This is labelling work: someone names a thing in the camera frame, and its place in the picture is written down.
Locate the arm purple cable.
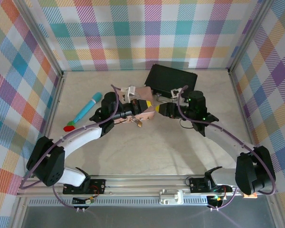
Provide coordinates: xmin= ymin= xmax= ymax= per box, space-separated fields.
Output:
xmin=177 ymin=85 xmax=276 ymax=211
xmin=19 ymin=84 xmax=121 ymax=210

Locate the pink cartoon couple tin box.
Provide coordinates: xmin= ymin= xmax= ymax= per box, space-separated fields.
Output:
xmin=113 ymin=85 xmax=157 ymax=125

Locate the white metal bracket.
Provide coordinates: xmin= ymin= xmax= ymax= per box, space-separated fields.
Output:
xmin=158 ymin=189 xmax=185 ymax=205

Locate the aluminium side rail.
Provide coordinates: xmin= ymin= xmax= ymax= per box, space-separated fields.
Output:
xmin=32 ymin=72 xmax=66 ymax=178
xmin=228 ymin=68 xmax=264 ymax=176

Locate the aluminium back wall rail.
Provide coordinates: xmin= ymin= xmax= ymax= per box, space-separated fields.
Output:
xmin=63 ymin=67 xmax=230 ymax=72

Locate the aluminium front rail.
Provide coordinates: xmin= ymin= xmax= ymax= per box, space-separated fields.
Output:
xmin=16 ymin=174 xmax=277 ymax=198

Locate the perforated grey cable duct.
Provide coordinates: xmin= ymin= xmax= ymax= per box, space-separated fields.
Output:
xmin=28 ymin=198 xmax=230 ymax=207

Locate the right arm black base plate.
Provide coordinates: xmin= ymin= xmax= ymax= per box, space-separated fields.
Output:
xmin=189 ymin=177 xmax=233 ymax=193

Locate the black case with metal handle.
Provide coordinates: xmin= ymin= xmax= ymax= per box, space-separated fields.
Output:
xmin=144 ymin=63 xmax=198 ymax=98

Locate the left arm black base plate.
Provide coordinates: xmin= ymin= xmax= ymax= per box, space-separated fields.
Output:
xmin=63 ymin=178 xmax=106 ymax=195

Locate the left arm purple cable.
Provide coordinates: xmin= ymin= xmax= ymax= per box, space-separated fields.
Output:
xmin=19 ymin=84 xmax=121 ymax=210

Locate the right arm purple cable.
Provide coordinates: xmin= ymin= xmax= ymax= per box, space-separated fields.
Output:
xmin=177 ymin=85 xmax=276 ymax=211

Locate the power connector with wires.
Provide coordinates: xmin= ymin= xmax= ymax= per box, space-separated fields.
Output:
xmin=72 ymin=196 xmax=96 ymax=206
xmin=208 ymin=195 xmax=226 ymax=208

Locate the blue marker pen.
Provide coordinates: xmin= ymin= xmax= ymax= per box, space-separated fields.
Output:
xmin=75 ymin=92 xmax=103 ymax=124

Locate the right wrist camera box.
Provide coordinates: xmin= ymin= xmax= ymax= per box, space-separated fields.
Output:
xmin=170 ymin=87 xmax=182 ymax=98

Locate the aluminium corner post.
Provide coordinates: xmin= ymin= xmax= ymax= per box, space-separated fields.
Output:
xmin=15 ymin=0 xmax=65 ymax=76
xmin=228 ymin=0 xmax=274 ymax=73

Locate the red and green toy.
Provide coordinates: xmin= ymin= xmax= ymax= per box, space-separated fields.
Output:
xmin=63 ymin=120 xmax=76 ymax=132

